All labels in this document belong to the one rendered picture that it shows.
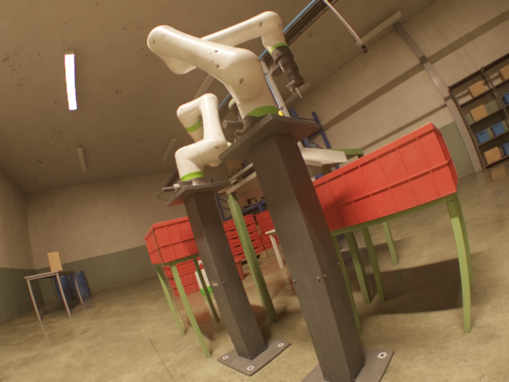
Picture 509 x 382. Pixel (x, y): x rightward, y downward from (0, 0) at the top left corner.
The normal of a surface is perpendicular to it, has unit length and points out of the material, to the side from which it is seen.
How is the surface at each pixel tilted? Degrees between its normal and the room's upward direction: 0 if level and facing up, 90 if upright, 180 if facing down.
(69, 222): 90
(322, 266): 90
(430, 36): 90
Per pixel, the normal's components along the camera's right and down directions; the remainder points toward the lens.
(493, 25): -0.77, 0.15
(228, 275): 0.63, -0.33
